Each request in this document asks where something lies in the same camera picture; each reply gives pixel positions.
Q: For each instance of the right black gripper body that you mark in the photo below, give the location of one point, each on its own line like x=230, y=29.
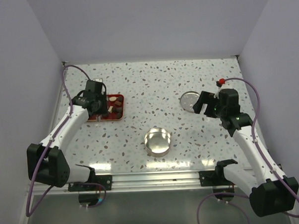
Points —
x=221, y=111

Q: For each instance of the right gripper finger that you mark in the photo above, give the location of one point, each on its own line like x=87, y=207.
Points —
x=210, y=110
x=204, y=99

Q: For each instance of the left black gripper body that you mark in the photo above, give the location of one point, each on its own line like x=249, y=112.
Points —
x=102, y=108

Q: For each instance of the white wedge chocolate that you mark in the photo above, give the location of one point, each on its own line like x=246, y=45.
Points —
x=111, y=109

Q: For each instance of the silver metal tweezers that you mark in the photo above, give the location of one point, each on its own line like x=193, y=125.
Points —
x=98, y=118

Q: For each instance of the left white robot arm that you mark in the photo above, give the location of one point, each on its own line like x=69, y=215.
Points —
x=46, y=161

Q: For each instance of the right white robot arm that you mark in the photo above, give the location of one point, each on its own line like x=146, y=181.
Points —
x=269, y=190

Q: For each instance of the dark round chocolate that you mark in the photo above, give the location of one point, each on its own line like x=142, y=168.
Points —
x=119, y=110

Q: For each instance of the dark chocolate near tray edge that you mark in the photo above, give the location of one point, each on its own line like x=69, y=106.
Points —
x=119, y=115

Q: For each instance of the round silver tin lid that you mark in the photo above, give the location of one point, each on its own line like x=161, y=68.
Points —
x=188, y=100

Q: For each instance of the red rectangular tray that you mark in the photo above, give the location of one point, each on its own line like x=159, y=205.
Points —
x=110, y=116

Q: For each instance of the round silver tin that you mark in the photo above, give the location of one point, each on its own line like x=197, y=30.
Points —
x=157, y=142

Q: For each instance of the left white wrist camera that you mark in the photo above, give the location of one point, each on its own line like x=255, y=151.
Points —
x=100, y=87

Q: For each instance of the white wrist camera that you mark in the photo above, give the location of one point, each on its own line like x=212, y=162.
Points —
x=221, y=84
x=100, y=87

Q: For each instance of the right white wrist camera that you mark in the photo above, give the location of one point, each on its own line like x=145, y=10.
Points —
x=221, y=84

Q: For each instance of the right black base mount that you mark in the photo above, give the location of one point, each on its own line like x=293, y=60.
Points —
x=216, y=177

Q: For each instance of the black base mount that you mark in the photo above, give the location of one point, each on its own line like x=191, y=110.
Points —
x=216, y=177
x=94, y=183

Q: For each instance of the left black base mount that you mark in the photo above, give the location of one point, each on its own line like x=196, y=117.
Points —
x=94, y=183

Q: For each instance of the aluminium front rail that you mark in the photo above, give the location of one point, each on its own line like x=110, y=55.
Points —
x=157, y=181

